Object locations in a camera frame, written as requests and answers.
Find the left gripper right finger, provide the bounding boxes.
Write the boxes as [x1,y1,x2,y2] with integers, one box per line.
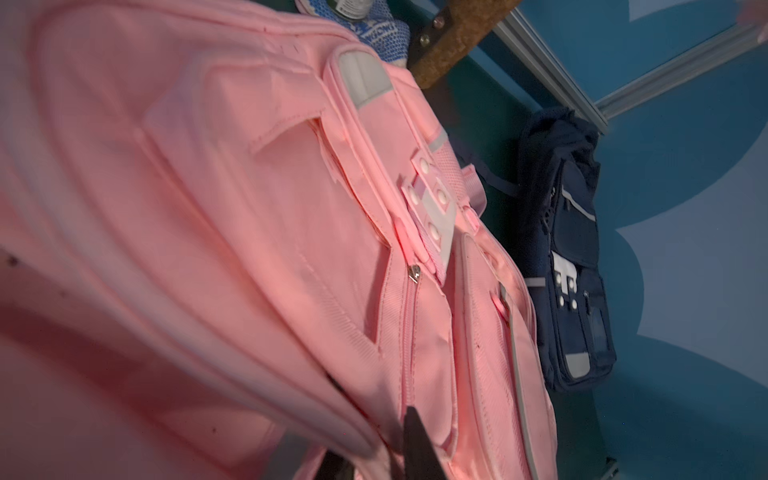
[403,406,447,480]

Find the navy blue backpack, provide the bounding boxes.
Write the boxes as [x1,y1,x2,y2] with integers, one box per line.
[454,107,617,392]

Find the pink backpack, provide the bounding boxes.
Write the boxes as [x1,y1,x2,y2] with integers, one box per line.
[1,1,558,479]

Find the pink cherry blossom tree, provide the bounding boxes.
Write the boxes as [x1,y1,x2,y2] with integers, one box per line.
[407,0,521,90]

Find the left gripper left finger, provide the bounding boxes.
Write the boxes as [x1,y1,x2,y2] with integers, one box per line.
[314,451,354,480]

